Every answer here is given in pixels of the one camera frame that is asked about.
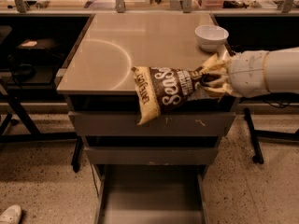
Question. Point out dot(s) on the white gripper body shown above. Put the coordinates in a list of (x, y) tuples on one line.
[(248, 74)]

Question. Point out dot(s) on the grey top drawer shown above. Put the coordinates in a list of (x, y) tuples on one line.
[(88, 123)]

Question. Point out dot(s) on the black table frame left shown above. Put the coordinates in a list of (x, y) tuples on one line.
[(34, 134)]

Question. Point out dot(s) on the black box on shelf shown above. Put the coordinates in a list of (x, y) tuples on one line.
[(38, 44)]

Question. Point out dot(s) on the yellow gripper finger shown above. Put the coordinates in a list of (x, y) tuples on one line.
[(218, 88), (215, 66)]

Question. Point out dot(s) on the white ceramic bowl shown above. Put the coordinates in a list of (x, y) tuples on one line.
[(210, 37)]

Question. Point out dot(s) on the grey open bottom drawer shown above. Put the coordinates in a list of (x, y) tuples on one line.
[(148, 194)]

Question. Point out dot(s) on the white shoe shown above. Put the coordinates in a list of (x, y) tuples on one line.
[(12, 215)]

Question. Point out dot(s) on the grey drawer cabinet with counter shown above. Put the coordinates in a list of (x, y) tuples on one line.
[(99, 77)]

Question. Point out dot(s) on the grey middle drawer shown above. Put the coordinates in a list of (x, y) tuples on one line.
[(151, 155)]

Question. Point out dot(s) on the black table leg right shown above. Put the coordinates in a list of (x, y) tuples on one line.
[(258, 155)]

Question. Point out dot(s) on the brown sea salt chip bag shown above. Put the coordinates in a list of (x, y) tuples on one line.
[(162, 89)]

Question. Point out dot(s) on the black headphones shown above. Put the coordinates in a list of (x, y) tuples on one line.
[(20, 71)]

